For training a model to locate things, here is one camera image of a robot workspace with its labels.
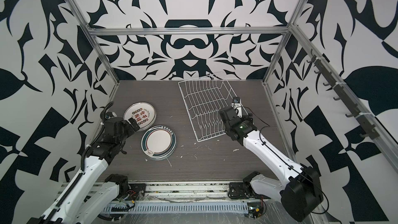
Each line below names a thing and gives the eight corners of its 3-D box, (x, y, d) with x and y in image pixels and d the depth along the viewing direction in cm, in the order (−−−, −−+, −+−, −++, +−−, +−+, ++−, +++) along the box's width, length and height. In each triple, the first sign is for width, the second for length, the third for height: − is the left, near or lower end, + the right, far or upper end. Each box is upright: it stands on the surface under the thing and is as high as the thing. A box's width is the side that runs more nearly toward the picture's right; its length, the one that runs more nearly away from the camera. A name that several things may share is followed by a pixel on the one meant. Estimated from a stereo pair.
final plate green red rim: (140, 160, 85) (137, 156, 81) (147, 129, 96) (144, 125, 92) (174, 160, 85) (173, 156, 81) (177, 130, 96) (176, 125, 92)
